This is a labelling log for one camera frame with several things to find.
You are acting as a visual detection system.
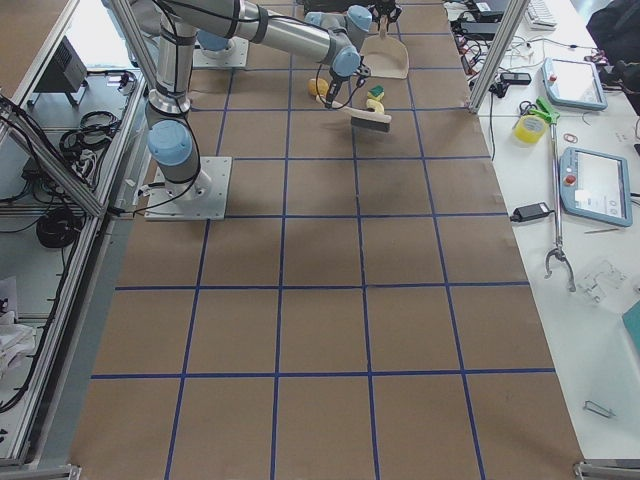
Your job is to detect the red rubber band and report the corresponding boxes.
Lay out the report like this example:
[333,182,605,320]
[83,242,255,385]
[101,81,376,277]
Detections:
[563,133,579,144]

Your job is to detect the black cable bundle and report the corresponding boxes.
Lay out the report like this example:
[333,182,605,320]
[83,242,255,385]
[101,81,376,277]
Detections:
[36,206,84,250]

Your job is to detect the clear plastic packaging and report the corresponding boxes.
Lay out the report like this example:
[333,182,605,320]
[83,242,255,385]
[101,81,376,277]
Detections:
[576,259,628,304]

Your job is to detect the brown paper table cover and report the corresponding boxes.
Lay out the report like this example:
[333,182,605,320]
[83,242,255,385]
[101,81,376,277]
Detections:
[70,1,580,479]

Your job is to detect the white crumpled cloth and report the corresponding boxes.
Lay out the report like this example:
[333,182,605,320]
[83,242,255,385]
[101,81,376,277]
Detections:
[0,277,37,381]

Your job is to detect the lower teach pendant tablet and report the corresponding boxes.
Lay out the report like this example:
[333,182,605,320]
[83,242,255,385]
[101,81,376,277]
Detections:
[559,147,633,227]

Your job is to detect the green handled grabber tool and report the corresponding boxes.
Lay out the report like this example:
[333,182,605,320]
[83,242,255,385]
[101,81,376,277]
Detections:
[535,97,576,293]

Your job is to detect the black electronics box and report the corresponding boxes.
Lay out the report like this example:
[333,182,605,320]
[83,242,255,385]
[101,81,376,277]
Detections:
[29,36,88,106]

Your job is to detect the beige plastic dustpan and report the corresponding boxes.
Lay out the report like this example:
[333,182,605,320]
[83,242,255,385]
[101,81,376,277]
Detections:
[360,15,409,79]

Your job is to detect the aluminium frame post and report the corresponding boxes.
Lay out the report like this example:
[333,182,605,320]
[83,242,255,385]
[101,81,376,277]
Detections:
[467,0,529,114]

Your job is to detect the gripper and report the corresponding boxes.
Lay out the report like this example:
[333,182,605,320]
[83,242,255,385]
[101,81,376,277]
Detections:
[324,73,347,105]
[370,0,402,20]

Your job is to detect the black scissors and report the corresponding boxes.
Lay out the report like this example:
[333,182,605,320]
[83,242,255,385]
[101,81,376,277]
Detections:
[518,101,536,116]

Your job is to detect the beige hand brush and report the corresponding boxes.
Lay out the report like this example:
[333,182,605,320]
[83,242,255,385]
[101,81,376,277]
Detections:
[316,95,392,133]

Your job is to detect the metal bracket clip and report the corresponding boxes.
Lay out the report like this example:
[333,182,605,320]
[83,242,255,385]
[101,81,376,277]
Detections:
[583,400,616,419]

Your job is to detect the yellow tape roll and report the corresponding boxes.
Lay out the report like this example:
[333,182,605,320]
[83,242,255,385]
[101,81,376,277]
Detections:
[513,115,547,145]

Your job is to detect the teach pendant tablet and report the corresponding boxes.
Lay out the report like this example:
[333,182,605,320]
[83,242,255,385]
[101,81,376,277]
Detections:
[559,147,633,227]
[541,58,608,111]

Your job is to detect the upper teach pendant tablet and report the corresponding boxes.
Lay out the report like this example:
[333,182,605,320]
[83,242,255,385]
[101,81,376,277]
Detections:
[541,58,608,111]

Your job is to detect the teal book corner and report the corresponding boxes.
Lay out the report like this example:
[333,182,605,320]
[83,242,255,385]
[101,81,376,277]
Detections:
[622,301,640,350]

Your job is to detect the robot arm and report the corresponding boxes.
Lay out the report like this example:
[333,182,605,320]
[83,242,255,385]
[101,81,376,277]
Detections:
[173,1,402,64]
[146,1,372,199]

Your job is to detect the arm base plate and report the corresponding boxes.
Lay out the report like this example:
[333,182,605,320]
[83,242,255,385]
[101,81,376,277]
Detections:
[193,37,249,70]
[144,156,232,221]

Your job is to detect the black small power brick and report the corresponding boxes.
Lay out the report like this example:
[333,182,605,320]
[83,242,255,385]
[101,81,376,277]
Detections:
[510,202,553,223]

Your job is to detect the green yellow sponge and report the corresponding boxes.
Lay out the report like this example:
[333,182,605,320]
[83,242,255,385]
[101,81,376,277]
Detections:
[367,85,385,102]

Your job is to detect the beige curved foam piece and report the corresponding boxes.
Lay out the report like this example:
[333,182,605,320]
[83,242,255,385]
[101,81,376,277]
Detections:
[366,99,385,115]

